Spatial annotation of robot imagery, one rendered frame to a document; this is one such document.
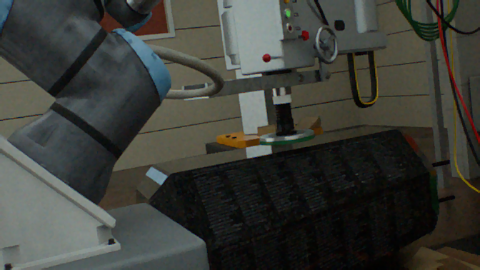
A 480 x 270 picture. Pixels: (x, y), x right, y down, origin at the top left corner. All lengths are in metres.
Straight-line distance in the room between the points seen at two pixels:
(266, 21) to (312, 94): 7.39
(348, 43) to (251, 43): 0.50
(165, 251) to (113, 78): 0.30
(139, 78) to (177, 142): 7.42
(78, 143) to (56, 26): 0.19
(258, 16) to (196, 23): 6.56
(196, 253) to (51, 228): 0.22
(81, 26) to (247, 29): 1.18
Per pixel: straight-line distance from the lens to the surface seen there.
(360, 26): 2.54
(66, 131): 0.91
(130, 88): 0.92
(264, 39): 1.98
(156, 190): 1.88
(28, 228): 0.86
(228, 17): 2.92
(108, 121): 0.92
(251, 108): 2.95
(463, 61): 4.83
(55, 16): 0.92
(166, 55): 1.38
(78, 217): 0.86
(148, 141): 8.22
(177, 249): 0.84
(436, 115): 4.54
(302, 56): 2.02
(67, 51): 0.91
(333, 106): 9.56
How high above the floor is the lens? 1.09
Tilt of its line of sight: 6 degrees down
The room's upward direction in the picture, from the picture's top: 8 degrees counter-clockwise
